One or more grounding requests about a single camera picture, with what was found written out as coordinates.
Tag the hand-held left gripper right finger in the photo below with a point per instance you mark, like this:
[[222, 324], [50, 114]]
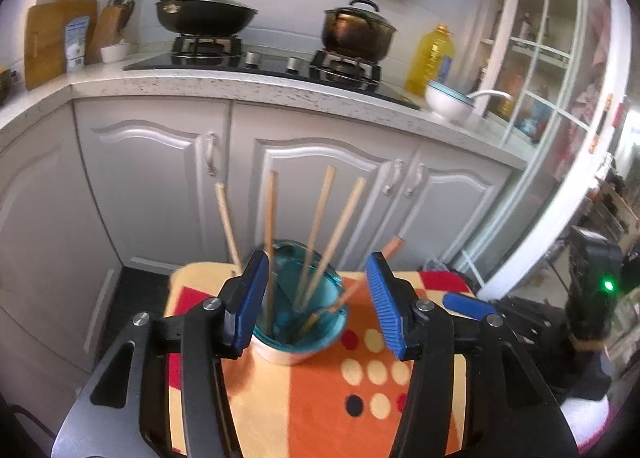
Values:
[[385, 303]]

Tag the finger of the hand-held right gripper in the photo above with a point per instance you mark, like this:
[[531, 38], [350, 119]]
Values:
[[467, 305]]

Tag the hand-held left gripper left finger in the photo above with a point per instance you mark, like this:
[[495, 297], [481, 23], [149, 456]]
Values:
[[250, 303]]

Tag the teal translucent cup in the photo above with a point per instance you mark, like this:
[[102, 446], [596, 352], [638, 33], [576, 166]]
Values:
[[320, 338]]

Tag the orange patterned mat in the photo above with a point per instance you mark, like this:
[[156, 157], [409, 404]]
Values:
[[310, 403]]

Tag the narrow grey cabinet door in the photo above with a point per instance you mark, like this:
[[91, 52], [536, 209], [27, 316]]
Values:
[[150, 188]]

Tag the wide grey cabinet door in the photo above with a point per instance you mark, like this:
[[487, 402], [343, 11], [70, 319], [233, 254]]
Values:
[[300, 158]]

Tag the pink white round object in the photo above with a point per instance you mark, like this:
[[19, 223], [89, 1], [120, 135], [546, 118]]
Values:
[[585, 418]]

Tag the white ladle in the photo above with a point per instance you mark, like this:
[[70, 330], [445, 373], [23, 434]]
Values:
[[492, 93]]

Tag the white bowl blue rim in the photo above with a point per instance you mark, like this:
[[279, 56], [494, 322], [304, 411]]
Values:
[[445, 105]]

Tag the grey side cabinet door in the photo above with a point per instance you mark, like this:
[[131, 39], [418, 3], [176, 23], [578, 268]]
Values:
[[45, 238]]

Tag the black gas stove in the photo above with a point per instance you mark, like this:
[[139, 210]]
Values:
[[272, 70]]

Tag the silver stove knob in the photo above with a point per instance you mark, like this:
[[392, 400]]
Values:
[[252, 59], [293, 64]]

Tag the yellow oil bottle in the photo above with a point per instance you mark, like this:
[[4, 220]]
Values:
[[427, 63]]

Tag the dark cooking pot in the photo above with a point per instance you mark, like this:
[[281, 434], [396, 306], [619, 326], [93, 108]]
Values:
[[355, 38]]

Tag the small white bowl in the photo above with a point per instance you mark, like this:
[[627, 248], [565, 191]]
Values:
[[115, 53]]

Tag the black wok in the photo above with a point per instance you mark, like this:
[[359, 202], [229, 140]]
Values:
[[200, 22]]

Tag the dark pot lid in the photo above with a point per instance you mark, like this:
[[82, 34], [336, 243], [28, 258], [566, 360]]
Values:
[[360, 14]]

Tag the white blue packet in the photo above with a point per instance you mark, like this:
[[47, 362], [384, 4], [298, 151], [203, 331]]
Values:
[[76, 45]]

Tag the wooden knife block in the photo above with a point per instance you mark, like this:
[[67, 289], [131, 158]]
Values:
[[107, 25]]

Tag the wooden cutting board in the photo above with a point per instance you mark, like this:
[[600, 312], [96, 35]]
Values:
[[45, 43]]

